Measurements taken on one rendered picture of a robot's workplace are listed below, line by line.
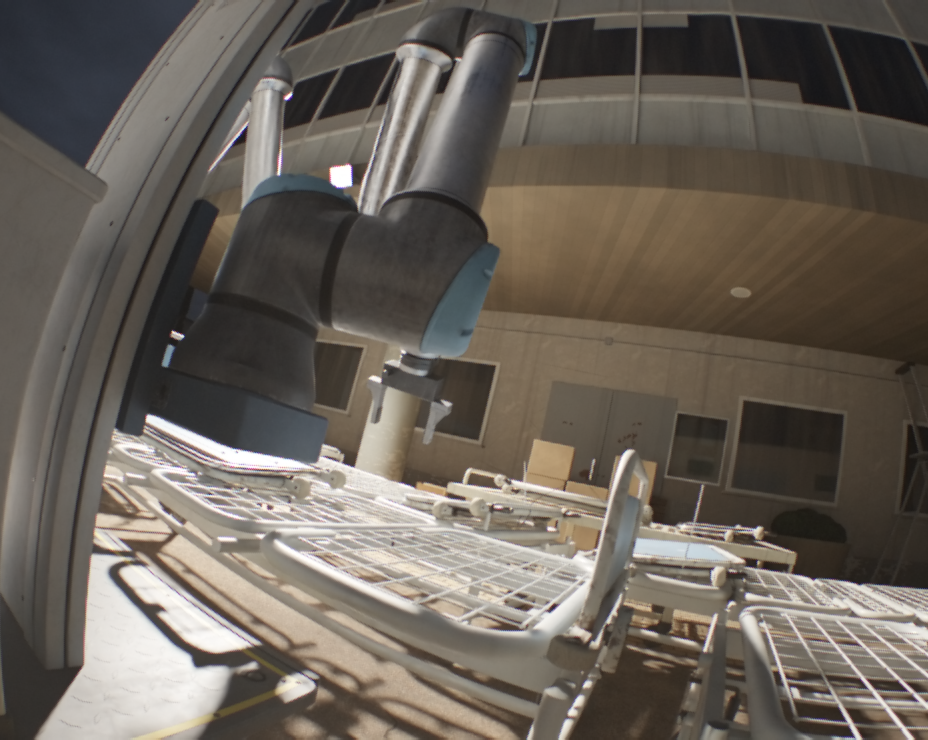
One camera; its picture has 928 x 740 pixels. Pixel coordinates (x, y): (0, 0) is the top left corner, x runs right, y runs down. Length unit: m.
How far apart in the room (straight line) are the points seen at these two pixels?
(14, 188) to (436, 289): 0.42
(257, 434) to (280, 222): 0.24
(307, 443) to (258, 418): 0.09
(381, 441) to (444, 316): 5.16
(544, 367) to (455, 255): 6.87
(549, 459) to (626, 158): 2.88
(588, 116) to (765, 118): 1.96
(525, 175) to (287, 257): 4.20
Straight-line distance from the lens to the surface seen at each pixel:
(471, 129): 0.71
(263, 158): 1.15
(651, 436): 6.87
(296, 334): 0.55
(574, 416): 7.05
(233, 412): 0.49
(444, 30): 0.99
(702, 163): 4.50
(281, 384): 0.52
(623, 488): 0.64
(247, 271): 0.56
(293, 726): 1.22
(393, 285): 0.52
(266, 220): 0.58
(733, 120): 5.45
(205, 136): 0.65
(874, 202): 4.67
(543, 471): 4.51
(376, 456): 5.66
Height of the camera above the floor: 0.71
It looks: 11 degrees up
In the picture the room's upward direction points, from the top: 14 degrees clockwise
